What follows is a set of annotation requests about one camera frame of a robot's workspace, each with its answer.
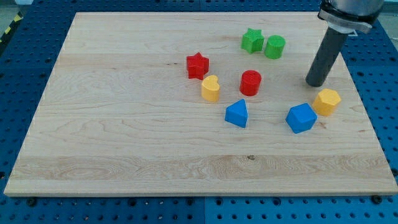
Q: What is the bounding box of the grey robot arm flange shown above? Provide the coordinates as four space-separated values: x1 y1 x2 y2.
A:
318 0 384 34

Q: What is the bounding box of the blue triangle block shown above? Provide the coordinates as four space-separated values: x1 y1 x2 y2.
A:
224 99 248 128

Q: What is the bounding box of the blue cube block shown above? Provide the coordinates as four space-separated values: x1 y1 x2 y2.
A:
285 103 318 134

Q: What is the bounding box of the yellow heart block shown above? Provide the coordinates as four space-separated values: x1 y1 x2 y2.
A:
201 75 220 102

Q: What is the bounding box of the red star block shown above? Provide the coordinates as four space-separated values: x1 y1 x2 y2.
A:
186 52 210 80

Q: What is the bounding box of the light wooden board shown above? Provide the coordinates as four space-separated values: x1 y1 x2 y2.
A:
4 12 397 197

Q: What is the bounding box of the red cylinder block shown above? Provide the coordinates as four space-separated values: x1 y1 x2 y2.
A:
239 70 262 96

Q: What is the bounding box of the green star block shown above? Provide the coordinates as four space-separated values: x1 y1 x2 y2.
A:
241 28 264 54

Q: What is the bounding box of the green cylinder block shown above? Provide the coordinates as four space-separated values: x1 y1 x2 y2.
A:
264 35 285 59

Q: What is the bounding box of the yellow hexagon block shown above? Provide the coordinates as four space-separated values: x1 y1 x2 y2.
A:
312 88 341 116

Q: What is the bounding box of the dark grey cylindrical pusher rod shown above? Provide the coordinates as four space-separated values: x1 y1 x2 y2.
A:
305 27 348 87

